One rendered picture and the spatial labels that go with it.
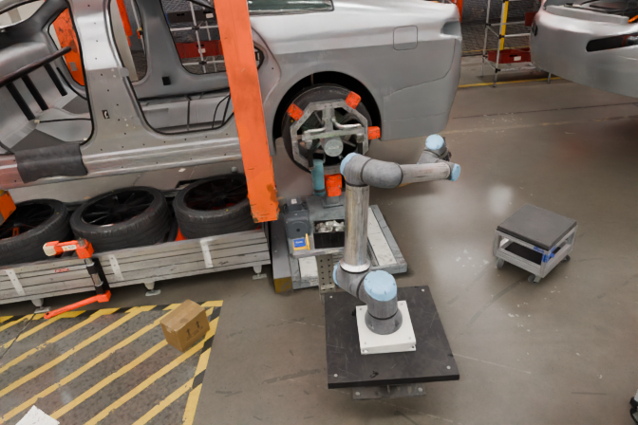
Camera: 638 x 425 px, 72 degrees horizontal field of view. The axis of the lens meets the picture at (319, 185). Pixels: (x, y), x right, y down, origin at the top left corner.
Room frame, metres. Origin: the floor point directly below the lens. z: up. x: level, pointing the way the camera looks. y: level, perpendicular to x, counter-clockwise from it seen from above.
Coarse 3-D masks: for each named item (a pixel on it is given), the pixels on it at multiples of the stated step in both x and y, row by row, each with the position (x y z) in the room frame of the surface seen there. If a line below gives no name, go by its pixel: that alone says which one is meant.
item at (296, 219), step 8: (288, 200) 2.79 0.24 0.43; (296, 200) 2.78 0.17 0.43; (288, 208) 2.72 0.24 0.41; (296, 208) 2.72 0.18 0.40; (288, 216) 2.61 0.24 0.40; (296, 216) 2.60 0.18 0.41; (304, 216) 2.59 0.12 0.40; (288, 224) 2.56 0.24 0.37; (296, 224) 2.56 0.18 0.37; (304, 224) 2.56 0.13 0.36; (288, 232) 2.56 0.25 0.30; (296, 232) 2.56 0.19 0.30; (304, 232) 2.56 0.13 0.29; (288, 240) 2.57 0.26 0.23
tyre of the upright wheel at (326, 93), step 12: (324, 84) 3.10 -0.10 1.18; (336, 84) 3.14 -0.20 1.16; (300, 96) 3.03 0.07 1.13; (312, 96) 2.93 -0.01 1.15; (324, 96) 2.94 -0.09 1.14; (336, 96) 2.95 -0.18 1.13; (300, 108) 2.92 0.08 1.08; (360, 108) 2.96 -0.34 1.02; (288, 120) 2.92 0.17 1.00; (288, 132) 2.92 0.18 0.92; (288, 144) 2.91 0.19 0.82; (300, 168) 2.93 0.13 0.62
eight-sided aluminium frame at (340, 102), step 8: (312, 104) 2.85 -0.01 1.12; (320, 104) 2.85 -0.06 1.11; (328, 104) 2.86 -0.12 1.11; (336, 104) 2.91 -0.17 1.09; (344, 104) 2.87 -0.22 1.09; (304, 112) 2.86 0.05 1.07; (352, 112) 2.87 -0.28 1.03; (296, 120) 2.88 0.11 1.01; (304, 120) 2.84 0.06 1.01; (296, 128) 2.84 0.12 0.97; (296, 136) 2.84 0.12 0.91; (296, 144) 2.84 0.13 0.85; (296, 152) 2.84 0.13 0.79; (296, 160) 2.83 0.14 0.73; (304, 160) 2.84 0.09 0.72; (328, 168) 2.90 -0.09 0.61; (336, 168) 2.87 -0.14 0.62
